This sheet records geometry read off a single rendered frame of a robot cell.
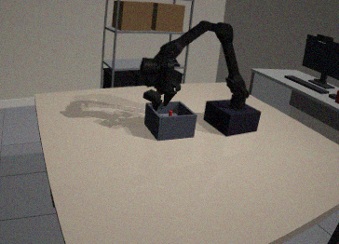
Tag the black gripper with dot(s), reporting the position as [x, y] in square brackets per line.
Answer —
[165, 85]

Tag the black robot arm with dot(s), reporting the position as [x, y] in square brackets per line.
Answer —
[161, 65]

